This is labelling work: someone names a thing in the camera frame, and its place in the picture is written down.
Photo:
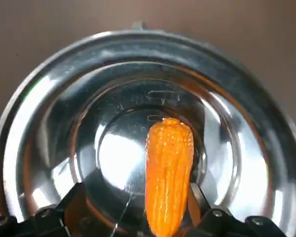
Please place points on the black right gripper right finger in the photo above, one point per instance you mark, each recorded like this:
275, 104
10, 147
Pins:
227, 222

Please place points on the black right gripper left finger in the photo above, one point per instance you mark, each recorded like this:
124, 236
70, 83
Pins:
47, 222

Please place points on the orange corn cob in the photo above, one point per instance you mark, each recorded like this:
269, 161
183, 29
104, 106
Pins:
167, 177

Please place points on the pale green steel pot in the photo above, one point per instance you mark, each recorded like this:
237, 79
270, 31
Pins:
64, 98

